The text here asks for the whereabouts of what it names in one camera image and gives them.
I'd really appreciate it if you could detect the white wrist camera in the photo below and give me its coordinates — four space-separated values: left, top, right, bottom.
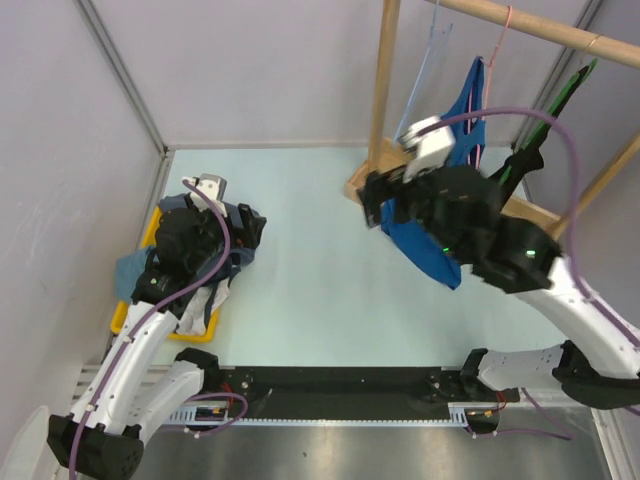
182 173 227 217
398 115 456 183

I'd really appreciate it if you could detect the light teal garment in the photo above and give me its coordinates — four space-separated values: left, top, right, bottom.
114 246 154 304

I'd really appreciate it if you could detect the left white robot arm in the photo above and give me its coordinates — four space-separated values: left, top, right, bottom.
47 203 267 479

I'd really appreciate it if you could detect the aluminium frame post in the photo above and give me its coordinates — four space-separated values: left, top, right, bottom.
74 0 174 161

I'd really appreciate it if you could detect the light blue wire hanger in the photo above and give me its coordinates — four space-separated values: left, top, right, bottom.
391 1 453 147

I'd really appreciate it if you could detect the purple cable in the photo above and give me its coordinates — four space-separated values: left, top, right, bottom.
424 105 640 441
67 178 232 480

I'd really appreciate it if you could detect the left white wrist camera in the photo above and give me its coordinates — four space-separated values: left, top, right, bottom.
182 173 227 217

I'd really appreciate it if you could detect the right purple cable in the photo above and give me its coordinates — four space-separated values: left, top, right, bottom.
424 105 640 441

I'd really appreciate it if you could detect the grey-blue printed t-shirt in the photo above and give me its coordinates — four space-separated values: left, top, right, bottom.
159 194 256 274

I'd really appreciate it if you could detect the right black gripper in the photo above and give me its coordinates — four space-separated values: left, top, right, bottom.
354 155 463 259

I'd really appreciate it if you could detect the yellow plastic basket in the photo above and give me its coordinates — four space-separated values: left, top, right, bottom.
110 206 219 343

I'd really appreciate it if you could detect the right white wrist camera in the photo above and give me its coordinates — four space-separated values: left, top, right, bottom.
398 115 456 183

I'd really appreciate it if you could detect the blue tank top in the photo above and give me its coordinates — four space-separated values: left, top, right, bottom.
381 56 486 290

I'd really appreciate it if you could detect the white garment with stripes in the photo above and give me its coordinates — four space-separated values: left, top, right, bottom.
177 278 230 336

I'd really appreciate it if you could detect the wooden clothes rack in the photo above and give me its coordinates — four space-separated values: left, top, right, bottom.
345 0 639 239

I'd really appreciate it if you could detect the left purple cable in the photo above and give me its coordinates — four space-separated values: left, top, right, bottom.
67 178 232 480

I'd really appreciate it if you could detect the pink wire hanger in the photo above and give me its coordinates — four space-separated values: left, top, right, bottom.
468 5 513 170

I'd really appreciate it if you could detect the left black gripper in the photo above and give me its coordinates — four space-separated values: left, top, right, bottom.
185 193 265 272

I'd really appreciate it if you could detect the black garment on hanger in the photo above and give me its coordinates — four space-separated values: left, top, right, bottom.
492 64 596 201

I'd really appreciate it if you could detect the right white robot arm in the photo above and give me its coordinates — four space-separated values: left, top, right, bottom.
358 166 639 410

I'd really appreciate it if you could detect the green hanger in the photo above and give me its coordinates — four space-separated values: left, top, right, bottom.
492 58 599 186

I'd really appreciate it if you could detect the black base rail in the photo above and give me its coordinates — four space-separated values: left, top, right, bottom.
196 366 507 423

